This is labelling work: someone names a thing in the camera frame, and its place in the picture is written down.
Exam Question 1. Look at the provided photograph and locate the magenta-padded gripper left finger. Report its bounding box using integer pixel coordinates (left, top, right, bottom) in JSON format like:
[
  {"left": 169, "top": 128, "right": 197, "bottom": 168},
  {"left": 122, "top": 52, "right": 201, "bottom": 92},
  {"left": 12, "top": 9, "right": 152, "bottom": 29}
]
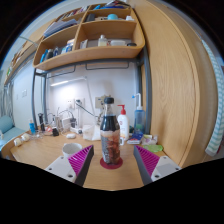
[{"left": 44, "top": 144, "right": 95, "bottom": 187}]

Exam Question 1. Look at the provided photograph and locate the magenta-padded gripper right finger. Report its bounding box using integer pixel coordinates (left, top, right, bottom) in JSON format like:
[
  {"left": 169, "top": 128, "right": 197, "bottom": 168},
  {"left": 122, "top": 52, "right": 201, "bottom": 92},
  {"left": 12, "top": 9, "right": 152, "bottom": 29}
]
[{"left": 133, "top": 144, "right": 183, "bottom": 186}]

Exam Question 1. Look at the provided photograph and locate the dark cola bottle black cap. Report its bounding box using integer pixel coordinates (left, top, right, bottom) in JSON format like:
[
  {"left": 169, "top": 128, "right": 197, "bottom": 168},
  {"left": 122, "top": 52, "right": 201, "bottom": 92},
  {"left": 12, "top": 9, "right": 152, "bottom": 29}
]
[{"left": 99, "top": 96, "right": 122, "bottom": 165}]

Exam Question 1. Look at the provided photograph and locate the white speckled cup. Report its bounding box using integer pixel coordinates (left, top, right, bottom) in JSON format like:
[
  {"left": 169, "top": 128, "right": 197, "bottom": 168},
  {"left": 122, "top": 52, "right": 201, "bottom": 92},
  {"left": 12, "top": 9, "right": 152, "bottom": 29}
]
[{"left": 62, "top": 142, "right": 83, "bottom": 159}]

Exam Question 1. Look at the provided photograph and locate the green packet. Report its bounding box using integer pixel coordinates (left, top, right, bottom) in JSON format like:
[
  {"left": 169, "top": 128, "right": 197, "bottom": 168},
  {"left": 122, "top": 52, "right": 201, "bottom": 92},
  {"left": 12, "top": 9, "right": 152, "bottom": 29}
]
[{"left": 143, "top": 143, "right": 164, "bottom": 154}]

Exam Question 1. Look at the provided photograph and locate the white power adapter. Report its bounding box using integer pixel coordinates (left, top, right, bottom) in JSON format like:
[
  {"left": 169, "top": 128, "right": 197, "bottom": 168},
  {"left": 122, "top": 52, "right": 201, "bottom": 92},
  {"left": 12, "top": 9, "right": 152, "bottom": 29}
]
[{"left": 61, "top": 116, "right": 72, "bottom": 131}]

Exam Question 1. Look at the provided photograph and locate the white crumpled bag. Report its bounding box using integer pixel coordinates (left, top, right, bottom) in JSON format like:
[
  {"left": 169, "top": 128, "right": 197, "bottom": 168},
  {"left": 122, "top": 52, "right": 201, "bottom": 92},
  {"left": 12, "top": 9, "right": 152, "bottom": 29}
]
[{"left": 82, "top": 124, "right": 102, "bottom": 142}]

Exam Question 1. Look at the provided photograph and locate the small blue bottle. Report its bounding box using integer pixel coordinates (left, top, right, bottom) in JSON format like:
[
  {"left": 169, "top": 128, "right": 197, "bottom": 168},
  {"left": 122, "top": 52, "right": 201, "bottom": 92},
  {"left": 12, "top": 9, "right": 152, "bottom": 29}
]
[{"left": 28, "top": 119, "right": 36, "bottom": 135}]

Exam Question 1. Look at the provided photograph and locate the slim black bottle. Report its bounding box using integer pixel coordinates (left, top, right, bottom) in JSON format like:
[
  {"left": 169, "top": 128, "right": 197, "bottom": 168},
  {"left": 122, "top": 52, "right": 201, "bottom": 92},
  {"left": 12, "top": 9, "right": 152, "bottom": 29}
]
[{"left": 37, "top": 112, "right": 46, "bottom": 132}]

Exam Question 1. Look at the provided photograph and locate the flat round red coaster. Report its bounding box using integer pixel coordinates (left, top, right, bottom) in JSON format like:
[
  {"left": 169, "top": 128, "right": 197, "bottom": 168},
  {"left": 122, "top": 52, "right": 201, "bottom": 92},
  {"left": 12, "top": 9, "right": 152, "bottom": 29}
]
[{"left": 99, "top": 156, "right": 124, "bottom": 170}]

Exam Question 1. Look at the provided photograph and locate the blue squeeze bottle bent spout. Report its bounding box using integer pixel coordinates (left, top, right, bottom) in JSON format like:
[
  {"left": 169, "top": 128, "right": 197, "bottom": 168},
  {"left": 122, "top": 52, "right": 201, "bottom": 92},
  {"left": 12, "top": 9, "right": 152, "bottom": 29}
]
[{"left": 131, "top": 92, "right": 146, "bottom": 134}]

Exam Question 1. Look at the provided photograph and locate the white pump bottle red top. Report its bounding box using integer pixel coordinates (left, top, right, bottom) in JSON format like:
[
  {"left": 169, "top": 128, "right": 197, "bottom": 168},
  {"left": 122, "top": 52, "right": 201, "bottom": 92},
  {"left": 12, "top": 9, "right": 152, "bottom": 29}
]
[{"left": 117, "top": 104, "right": 130, "bottom": 141}]

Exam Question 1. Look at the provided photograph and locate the teal chair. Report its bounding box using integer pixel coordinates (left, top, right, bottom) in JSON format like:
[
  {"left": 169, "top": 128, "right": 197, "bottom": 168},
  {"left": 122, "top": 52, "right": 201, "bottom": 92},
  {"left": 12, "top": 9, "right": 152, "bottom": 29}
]
[{"left": 0, "top": 114, "right": 26, "bottom": 148}]

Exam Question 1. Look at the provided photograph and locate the wooden robot figure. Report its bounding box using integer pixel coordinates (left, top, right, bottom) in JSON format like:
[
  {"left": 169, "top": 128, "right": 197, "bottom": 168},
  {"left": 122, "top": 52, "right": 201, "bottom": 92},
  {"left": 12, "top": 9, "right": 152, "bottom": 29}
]
[{"left": 94, "top": 95, "right": 105, "bottom": 110}]

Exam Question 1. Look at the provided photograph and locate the green striped towel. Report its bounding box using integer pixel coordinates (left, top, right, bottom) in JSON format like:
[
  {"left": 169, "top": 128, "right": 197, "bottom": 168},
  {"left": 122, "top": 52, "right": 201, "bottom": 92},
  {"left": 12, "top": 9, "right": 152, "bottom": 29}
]
[{"left": 201, "top": 39, "right": 224, "bottom": 158}]

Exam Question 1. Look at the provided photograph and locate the white bar lamp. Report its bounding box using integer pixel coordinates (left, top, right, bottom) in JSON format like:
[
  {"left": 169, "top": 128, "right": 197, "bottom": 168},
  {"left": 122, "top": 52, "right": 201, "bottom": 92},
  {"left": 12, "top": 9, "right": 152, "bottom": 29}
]
[{"left": 49, "top": 77, "right": 86, "bottom": 88}]

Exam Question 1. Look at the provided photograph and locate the wooden shelf unit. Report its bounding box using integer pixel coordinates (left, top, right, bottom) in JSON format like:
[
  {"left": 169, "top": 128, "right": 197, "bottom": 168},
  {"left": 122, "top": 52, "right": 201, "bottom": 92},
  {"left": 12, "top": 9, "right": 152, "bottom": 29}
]
[{"left": 32, "top": 0, "right": 146, "bottom": 72}]

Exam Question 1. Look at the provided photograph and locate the grey metal shelf frame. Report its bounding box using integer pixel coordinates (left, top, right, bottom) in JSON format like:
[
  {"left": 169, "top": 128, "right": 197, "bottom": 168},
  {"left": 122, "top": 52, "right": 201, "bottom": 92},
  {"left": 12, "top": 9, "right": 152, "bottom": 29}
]
[{"left": 30, "top": 44, "right": 153, "bottom": 135}]

